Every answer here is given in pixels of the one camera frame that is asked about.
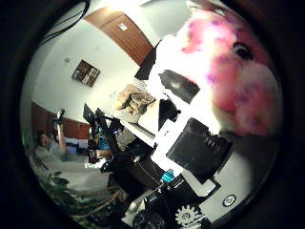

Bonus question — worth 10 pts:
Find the black cable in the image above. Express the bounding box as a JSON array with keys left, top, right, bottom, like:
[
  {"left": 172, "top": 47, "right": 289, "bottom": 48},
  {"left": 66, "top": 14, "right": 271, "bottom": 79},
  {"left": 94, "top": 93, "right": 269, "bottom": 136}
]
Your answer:
[{"left": 39, "top": 0, "right": 92, "bottom": 46}]

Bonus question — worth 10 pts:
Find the black equipment stand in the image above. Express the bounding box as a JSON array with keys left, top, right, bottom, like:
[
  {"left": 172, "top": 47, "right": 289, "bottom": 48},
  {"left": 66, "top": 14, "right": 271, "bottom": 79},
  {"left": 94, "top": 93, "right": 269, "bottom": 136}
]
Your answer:
[{"left": 90, "top": 108, "right": 134, "bottom": 175}]

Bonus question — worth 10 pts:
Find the black fabric container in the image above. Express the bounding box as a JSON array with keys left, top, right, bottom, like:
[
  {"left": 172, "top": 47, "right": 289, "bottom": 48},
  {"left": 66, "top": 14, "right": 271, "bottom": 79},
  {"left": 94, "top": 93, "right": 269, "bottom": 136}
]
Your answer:
[{"left": 133, "top": 47, "right": 158, "bottom": 81}]

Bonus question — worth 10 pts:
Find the seated person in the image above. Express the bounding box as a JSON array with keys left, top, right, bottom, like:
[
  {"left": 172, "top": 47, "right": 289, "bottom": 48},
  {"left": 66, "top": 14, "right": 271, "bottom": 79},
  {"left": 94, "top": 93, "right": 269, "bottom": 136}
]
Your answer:
[{"left": 33, "top": 108, "right": 81, "bottom": 161}]

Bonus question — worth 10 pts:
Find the brown wooden door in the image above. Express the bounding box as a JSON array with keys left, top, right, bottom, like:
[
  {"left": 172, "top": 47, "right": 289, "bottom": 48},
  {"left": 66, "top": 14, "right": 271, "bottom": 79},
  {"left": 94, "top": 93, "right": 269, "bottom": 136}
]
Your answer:
[{"left": 82, "top": 7, "right": 154, "bottom": 67}]

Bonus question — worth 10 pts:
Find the pink plush toy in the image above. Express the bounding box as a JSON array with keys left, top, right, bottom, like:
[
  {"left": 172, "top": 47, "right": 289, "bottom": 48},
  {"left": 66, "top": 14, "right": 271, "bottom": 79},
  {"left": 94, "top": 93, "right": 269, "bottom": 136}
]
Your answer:
[{"left": 154, "top": 5, "right": 284, "bottom": 138}]

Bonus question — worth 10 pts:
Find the black laptop screen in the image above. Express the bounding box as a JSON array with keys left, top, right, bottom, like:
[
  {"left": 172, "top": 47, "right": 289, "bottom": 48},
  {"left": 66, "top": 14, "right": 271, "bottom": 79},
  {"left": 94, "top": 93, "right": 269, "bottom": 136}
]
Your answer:
[{"left": 82, "top": 102, "right": 96, "bottom": 126}]

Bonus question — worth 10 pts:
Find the green leafy plant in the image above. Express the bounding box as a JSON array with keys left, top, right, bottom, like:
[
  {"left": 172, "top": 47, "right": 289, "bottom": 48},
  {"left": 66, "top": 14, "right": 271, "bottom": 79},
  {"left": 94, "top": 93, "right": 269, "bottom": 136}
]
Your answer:
[{"left": 31, "top": 158, "right": 125, "bottom": 228}]

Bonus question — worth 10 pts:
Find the dark framed wall board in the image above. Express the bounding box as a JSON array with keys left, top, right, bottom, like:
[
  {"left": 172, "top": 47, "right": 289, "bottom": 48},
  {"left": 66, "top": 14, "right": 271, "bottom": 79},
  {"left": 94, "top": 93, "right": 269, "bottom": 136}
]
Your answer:
[{"left": 71, "top": 59, "right": 102, "bottom": 88}]

